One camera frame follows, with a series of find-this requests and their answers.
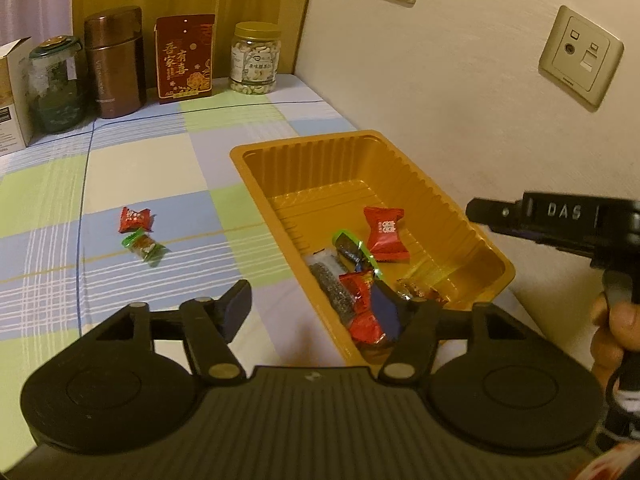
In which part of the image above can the beige wall data socket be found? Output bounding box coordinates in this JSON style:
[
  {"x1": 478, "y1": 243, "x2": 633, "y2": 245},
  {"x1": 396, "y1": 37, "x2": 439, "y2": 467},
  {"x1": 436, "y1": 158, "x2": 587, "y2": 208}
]
[{"x1": 538, "y1": 5, "x2": 625, "y2": 109}]

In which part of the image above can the brown gold candy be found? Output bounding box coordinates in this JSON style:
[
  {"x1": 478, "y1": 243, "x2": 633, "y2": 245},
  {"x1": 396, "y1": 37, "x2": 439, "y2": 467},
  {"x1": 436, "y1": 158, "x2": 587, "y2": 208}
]
[{"x1": 397, "y1": 280, "x2": 450, "y2": 307}]

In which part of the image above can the person's right hand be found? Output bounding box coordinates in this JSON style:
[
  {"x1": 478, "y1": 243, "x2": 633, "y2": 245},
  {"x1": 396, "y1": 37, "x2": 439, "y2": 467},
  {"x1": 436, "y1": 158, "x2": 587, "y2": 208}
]
[{"x1": 589, "y1": 292, "x2": 640, "y2": 377}]

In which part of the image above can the orange plastic tray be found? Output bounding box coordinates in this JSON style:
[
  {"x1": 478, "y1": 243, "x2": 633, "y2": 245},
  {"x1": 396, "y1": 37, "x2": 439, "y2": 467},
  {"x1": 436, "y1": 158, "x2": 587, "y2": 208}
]
[{"x1": 230, "y1": 130, "x2": 516, "y2": 367}]

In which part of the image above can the brown metal canister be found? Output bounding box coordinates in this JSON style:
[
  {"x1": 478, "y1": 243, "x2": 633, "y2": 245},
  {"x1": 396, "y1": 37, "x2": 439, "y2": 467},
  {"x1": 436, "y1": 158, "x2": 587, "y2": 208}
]
[{"x1": 82, "y1": 5, "x2": 147, "y2": 120}]

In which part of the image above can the grey silver candy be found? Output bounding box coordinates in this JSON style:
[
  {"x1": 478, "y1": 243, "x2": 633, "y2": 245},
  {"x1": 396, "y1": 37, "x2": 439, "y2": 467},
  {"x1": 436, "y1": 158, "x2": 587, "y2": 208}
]
[{"x1": 307, "y1": 260, "x2": 357, "y2": 328}]

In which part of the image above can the small red candy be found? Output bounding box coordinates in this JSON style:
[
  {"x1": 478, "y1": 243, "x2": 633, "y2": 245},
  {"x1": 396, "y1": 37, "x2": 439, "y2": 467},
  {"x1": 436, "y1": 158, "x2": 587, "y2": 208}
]
[{"x1": 118, "y1": 206, "x2": 157, "y2": 234}]

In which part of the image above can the red gift box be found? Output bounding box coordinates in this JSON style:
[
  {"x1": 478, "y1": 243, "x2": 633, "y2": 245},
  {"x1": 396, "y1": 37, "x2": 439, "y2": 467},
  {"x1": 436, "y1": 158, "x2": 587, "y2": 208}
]
[{"x1": 154, "y1": 13, "x2": 217, "y2": 105}]

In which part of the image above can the large red candy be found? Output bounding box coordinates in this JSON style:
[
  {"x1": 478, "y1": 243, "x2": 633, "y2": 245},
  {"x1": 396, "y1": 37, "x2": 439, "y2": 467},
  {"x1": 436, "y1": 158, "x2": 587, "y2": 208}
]
[{"x1": 362, "y1": 206, "x2": 412, "y2": 263}]

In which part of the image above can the green wrapped candy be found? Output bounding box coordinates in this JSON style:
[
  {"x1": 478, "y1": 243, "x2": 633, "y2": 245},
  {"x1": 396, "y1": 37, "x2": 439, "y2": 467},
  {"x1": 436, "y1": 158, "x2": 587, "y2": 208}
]
[{"x1": 121, "y1": 230, "x2": 168, "y2": 267}]

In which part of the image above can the clear plastic nut jar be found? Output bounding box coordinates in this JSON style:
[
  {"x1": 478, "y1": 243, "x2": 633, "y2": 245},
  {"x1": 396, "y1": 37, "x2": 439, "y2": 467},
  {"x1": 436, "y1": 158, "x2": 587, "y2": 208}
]
[{"x1": 229, "y1": 21, "x2": 282, "y2": 96}]

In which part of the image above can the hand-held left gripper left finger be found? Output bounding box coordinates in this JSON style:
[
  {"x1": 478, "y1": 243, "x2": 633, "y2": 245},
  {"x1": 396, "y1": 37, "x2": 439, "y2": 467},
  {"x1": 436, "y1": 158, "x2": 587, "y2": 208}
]
[{"x1": 92, "y1": 279, "x2": 252, "y2": 381}]

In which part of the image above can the red and silver candy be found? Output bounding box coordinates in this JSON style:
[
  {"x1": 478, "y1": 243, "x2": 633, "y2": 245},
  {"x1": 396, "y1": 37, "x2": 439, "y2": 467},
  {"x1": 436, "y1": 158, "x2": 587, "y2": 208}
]
[{"x1": 339, "y1": 270, "x2": 377, "y2": 307}]

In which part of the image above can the glass jar with green lid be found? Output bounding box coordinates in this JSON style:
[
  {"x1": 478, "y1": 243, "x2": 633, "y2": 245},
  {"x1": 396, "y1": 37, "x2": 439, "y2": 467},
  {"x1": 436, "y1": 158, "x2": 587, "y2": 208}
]
[{"x1": 27, "y1": 35, "x2": 86, "y2": 135}]

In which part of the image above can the dark red foil candy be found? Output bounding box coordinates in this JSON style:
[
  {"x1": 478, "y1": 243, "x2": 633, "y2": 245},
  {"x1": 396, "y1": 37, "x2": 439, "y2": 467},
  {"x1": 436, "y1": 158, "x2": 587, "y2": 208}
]
[{"x1": 348, "y1": 309, "x2": 395, "y2": 350}]

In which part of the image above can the green-edged dark candy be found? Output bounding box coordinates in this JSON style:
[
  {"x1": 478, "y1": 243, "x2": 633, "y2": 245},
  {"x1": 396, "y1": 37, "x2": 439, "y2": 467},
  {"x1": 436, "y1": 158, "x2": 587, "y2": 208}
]
[{"x1": 331, "y1": 230, "x2": 383, "y2": 281}]

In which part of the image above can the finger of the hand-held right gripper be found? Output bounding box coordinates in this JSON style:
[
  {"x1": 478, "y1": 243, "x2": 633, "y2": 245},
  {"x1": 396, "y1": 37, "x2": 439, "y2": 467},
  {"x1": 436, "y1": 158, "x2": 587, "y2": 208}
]
[{"x1": 465, "y1": 197, "x2": 526, "y2": 235}]

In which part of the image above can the pink curtain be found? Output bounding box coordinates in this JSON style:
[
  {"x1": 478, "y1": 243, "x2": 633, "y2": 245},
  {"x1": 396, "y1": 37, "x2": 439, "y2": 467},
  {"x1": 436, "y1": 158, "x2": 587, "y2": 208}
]
[{"x1": 0, "y1": 0, "x2": 75, "y2": 47}]

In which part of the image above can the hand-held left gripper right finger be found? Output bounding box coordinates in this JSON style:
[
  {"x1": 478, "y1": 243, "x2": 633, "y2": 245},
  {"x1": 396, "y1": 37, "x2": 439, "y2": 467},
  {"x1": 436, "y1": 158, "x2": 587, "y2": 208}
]
[{"x1": 371, "y1": 279, "x2": 536, "y2": 382}]

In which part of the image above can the white cardboard box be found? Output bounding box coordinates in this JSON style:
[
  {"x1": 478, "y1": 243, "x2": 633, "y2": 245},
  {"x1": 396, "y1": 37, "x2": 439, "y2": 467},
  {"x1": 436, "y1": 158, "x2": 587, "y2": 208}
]
[{"x1": 0, "y1": 36, "x2": 37, "y2": 156}]

